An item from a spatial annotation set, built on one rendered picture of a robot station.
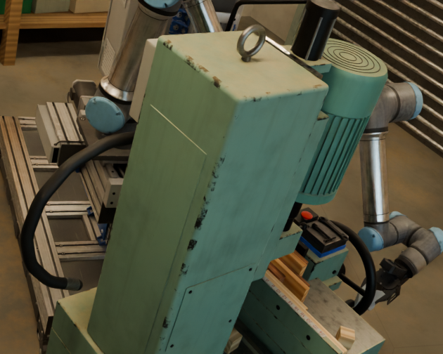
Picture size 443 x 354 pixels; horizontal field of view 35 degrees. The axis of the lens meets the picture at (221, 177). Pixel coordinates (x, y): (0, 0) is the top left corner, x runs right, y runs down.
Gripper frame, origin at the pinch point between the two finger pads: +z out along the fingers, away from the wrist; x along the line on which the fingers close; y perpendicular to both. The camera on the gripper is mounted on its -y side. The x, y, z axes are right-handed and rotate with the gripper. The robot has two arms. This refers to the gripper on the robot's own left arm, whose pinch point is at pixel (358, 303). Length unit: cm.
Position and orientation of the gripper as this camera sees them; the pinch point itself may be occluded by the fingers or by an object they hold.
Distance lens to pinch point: 207.7
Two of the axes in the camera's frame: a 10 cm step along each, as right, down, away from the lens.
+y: 1.3, 6.1, 7.8
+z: -7.7, 5.6, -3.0
